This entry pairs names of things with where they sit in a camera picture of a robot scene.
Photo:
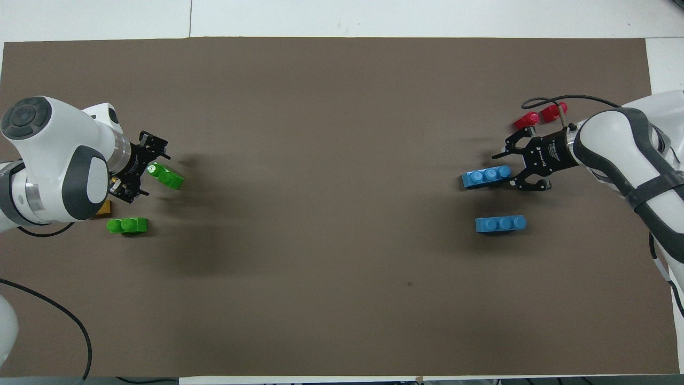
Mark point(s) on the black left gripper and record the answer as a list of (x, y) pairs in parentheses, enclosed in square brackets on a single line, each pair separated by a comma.
[(131, 166)]

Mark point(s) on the green two-stud toy brick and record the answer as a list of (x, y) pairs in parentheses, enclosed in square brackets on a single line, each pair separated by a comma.
[(128, 226), (168, 177)]

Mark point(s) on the yellow two-stud toy brick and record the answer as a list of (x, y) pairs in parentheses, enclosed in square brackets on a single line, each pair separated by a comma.
[(104, 209)]

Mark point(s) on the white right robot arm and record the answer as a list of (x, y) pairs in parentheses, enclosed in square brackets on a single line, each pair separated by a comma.
[(614, 144)]

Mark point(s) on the brown table mat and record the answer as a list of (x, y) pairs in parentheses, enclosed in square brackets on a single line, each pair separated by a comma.
[(320, 160)]

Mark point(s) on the red one-stud toy brick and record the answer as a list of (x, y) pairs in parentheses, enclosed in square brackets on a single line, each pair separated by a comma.
[(526, 121), (553, 112)]

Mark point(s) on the blue three-stud toy brick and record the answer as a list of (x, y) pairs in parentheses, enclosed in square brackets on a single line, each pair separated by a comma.
[(483, 177), (500, 224)]

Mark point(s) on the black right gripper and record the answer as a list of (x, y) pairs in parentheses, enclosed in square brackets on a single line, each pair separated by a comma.
[(553, 152)]

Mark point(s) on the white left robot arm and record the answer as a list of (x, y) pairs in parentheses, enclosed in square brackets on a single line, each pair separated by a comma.
[(53, 160)]

